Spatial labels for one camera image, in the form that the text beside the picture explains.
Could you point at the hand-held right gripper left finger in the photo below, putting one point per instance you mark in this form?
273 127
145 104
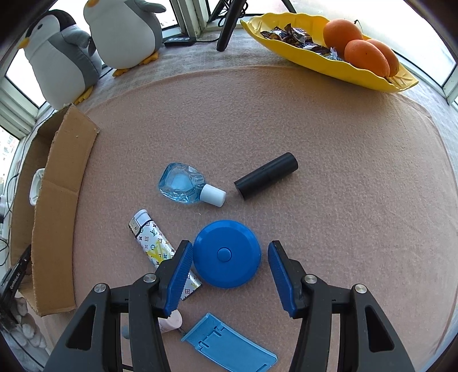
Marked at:
179 279

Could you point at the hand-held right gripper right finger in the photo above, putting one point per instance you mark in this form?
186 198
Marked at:
282 279

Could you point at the patterned white lighter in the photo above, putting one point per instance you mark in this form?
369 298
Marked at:
150 239

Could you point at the round blue tape measure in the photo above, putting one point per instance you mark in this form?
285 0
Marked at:
225 254

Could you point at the white round plug adapter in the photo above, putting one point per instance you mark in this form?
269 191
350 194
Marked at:
35 186

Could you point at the blue eye drop bottle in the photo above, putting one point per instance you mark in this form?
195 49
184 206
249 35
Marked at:
179 182

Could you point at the brown cardboard box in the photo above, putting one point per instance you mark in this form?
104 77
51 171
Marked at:
64 171

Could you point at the blue folding phone stand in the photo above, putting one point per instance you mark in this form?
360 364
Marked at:
229 347

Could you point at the black cylinder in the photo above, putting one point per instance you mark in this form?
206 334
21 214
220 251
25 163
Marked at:
266 175

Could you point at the large penguin plush toy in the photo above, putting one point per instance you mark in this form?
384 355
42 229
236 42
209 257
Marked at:
57 64

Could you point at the yellow leaf-shaped bowl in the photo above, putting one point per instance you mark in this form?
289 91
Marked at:
357 77

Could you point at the orange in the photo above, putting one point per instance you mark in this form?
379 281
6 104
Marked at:
393 60
366 57
340 34

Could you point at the black inline remote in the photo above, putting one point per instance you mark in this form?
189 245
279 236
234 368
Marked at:
179 40

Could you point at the pile of wrapped candies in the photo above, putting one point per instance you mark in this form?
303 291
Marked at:
286 35

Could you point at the small penguin plush toy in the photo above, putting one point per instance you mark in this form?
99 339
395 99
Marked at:
121 35

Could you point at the black tripod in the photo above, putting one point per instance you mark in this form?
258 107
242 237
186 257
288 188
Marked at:
227 32

